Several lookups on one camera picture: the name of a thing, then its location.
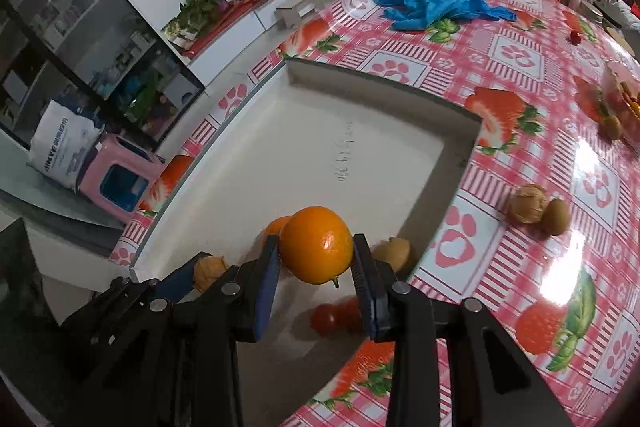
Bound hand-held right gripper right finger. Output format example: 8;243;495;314
352;234;576;427

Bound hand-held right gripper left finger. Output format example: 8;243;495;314
50;234;281;427

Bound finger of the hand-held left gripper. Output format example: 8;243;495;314
60;251;212;334

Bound tan walnut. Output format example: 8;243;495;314
509;185;548;225
194;256;229;294

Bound brown round longan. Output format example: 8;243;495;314
542;198;571;236
600;114;623;142
372;237;412;273

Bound large orange with green stem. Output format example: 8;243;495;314
278;206;355;285

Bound white square tray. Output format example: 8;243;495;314
127;57;483;358

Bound pink plastic stool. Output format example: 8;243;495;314
77;132;166;225

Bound white printed sack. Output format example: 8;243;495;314
26;99;106;194

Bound pink checked strawberry tablecloth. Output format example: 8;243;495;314
110;0;640;427

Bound white television console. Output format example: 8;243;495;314
160;0;351;88

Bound dark glass door cabinet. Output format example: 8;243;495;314
0;0;206;152

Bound green potted plant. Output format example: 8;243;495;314
162;0;233;42

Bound blue rubber gloves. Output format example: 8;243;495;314
371;0;517;32

